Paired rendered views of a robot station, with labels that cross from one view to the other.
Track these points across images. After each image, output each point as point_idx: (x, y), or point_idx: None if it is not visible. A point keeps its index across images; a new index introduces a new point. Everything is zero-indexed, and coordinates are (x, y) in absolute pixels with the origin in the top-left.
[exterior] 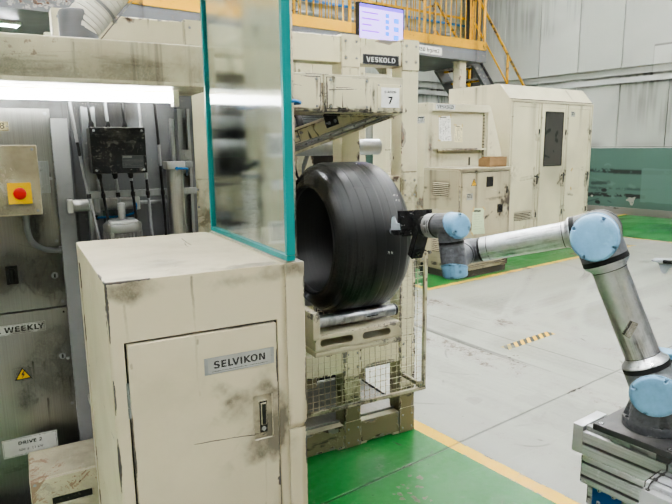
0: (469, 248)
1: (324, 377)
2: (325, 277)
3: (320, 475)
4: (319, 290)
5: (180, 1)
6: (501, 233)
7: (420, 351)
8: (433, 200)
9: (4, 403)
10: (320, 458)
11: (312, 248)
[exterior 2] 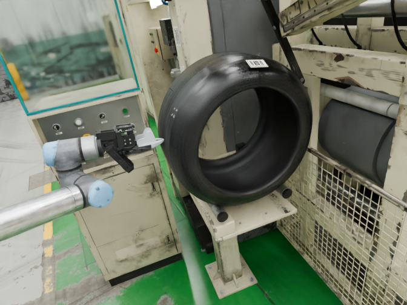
0: (71, 184)
1: (313, 242)
2: (277, 161)
3: (307, 296)
4: (260, 166)
5: None
6: (48, 192)
7: None
8: None
9: None
10: (334, 298)
11: (288, 131)
